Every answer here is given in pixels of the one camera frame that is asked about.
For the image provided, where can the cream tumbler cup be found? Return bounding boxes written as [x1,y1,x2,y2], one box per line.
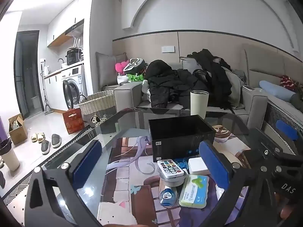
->
[190,90,209,119]

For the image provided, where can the beige bed headboard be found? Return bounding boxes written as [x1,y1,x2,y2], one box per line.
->
[241,43,303,93]

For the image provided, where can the black white patterned rug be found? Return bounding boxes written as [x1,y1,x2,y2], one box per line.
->
[2,125,95,207]

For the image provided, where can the white remote with coloured buttons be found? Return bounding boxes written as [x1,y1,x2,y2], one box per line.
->
[157,159,185,179]

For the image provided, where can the printed table mat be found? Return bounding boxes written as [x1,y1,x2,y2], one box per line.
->
[102,123,252,227]

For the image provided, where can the grey cushion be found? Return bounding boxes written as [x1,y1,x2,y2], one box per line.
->
[96,52,128,87]

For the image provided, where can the grey sofa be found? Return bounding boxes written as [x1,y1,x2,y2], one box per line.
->
[96,52,268,133]

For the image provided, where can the beige cylindrical bin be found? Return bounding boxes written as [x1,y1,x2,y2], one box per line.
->
[0,138,21,171]

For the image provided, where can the small plastic bottle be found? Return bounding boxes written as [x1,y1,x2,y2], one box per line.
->
[159,186,178,206]

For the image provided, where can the pink plush toy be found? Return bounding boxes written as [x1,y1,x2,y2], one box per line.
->
[115,61,130,73]

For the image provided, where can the green white tissue pack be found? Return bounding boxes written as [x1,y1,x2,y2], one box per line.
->
[179,174,210,209]

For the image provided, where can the dark glass door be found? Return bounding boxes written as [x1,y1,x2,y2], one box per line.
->
[14,30,40,120]

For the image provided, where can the grey garment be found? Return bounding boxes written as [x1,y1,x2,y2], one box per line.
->
[223,67,247,110]

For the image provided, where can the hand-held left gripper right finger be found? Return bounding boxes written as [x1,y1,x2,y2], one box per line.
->
[198,139,278,227]

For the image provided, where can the red gift bag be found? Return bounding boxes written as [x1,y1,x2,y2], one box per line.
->
[62,108,85,135]

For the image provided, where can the white wall cabinets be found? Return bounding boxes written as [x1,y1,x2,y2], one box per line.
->
[47,11,85,47]

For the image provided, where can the black puffer jacket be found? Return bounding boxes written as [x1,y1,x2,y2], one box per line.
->
[142,60,209,108]

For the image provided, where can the black white helmet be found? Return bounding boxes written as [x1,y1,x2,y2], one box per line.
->
[123,58,146,75]

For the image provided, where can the blue crinkled packet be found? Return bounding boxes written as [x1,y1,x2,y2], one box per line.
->
[177,159,189,171]

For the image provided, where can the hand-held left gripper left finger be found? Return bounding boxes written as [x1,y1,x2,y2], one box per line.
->
[24,139,103,227]

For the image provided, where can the white kitchen counter cabinet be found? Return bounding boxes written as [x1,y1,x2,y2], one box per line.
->
[44,69,65,112]

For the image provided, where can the cardboard box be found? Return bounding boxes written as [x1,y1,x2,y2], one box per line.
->
[8,114,28,145]

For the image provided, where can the white bag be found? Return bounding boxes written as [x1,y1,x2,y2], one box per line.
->
[117,74,130,85]

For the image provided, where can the person's right hand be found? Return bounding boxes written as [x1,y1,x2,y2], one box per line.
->
[281,203,297,221]

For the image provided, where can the red patterned cloth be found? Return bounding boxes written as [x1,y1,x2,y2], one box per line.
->
[280,75,301,89]

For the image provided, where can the purple yoga mat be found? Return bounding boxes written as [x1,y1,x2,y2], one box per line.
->
[0,115,5,143]

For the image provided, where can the blue pillow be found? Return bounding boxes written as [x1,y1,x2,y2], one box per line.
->
[259,80,297,102]

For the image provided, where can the white washing machine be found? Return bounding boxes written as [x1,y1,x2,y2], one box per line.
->
[61,64,86,111]

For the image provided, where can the black kitchen appliance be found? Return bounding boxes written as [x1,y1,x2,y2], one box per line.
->
[66,48,83,66]

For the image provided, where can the black coat pile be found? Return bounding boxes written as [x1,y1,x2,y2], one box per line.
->
[187,49,233,111]

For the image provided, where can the black storage box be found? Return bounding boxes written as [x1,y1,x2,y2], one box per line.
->
[148,115,216,163]

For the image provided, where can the white square box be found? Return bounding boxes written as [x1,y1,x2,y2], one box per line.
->
[188,157,209,175]

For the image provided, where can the wicker laundry basket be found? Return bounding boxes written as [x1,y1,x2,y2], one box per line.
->
[79,91,117,127]

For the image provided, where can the mop with stand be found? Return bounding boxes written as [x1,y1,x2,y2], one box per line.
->
[40,61,54,115]

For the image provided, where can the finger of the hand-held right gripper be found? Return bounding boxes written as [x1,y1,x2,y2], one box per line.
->
[250,128,293,169]
[267,100,303,156]

